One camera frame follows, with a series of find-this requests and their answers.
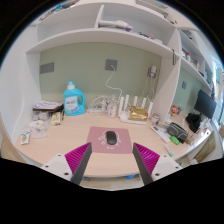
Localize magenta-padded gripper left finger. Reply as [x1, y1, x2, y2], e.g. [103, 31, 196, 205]
[40, 141, 93, 186]

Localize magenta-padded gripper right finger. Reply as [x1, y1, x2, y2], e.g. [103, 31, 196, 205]
[132, 142, 183, 186]

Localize black computer mouse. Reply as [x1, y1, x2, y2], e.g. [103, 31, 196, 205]
[105, 130, 118, 146]

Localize pink mouse pad with drawing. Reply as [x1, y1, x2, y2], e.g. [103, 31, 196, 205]
[86, 125, 133, 155]

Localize white green marker pen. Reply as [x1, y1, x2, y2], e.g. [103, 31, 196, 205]
[164, 143, 175, 158]

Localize green small object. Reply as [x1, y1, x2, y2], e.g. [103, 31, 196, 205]
[169, 135, 181, 146]

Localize white remote control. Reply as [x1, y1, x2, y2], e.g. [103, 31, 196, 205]
[150, 124, 172, 144]

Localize grey zip pouch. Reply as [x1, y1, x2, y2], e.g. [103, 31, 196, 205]
[166, 122, 189, 144]

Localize clear plastic bags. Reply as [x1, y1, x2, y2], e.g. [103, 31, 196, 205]
[19, 119, 51, 146]

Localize yellow packet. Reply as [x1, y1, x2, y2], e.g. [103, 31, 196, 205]
[50, 111, 63, 127]

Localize small white jar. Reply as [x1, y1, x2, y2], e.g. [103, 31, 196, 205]
[151, 113, 161, 126]

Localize black bag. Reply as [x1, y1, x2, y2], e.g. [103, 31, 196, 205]
[185, 112, 203, 134]

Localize red toy figure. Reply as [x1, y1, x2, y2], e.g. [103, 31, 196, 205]
[169, 104, 183, 117]

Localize gold snack bag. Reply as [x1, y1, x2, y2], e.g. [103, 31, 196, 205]
[128, 105, 149, 122]

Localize stack of papers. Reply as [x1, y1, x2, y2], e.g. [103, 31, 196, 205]
[32, 99, 64, 113]

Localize white router with antennas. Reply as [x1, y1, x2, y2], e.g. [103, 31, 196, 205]
[118, 95, 155, 125]

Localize blue detergent bottle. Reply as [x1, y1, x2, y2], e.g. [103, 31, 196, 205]
[63, 80, 86, 117]

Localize black monitor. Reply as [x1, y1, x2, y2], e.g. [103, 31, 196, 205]
[193, 88, 218, 120]

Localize clear plastic bottle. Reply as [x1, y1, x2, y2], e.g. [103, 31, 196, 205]
[107, 94, 118, 119]

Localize white shelf unit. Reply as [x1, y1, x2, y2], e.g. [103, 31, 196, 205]
[26, 0, 214, 116]

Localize white wall charger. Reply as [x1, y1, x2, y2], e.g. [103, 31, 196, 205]
[147, 64, 158, 79]

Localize grey wall plate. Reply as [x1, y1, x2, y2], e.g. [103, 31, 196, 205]
[39, 62, 55, 75]

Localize white cable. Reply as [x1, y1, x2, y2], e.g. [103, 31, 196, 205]
[105, 64, 124, 101]

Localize grey wall outlet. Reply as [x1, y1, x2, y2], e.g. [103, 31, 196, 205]
[105, 58, 118, 72]

